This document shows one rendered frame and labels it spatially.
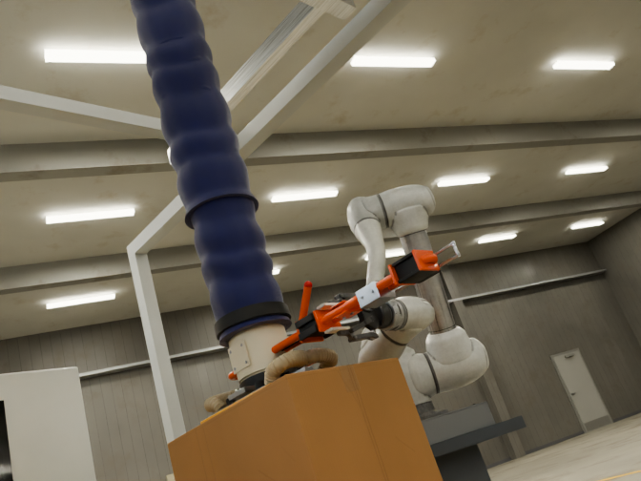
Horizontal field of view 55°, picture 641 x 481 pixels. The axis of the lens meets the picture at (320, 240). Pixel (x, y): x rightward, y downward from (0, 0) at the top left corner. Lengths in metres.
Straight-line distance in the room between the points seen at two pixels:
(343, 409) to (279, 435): 0.17
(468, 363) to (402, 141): 7.52
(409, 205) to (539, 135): 9.32
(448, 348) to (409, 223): 0.47
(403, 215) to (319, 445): 1.05
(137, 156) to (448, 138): 4.85
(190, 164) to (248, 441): 0.86
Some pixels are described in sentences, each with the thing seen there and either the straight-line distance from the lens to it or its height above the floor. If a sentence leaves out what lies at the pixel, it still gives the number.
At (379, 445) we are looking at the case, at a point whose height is 0.78.
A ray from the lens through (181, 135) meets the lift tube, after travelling 2.05.
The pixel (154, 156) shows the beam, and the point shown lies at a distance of 8.07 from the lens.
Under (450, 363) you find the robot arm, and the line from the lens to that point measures 2.29.
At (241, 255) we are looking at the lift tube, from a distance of 1.83.
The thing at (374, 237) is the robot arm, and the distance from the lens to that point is 2.13.
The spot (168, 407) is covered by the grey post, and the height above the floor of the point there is 1.69.
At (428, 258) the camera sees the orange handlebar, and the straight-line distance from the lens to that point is 1.41.
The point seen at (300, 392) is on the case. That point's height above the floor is 0.94.
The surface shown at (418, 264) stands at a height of 1.10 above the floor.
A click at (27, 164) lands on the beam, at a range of 7.87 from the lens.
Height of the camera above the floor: 0.72
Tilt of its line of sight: 21 degrees up
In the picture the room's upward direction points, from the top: 19 degrees counter-clockwise
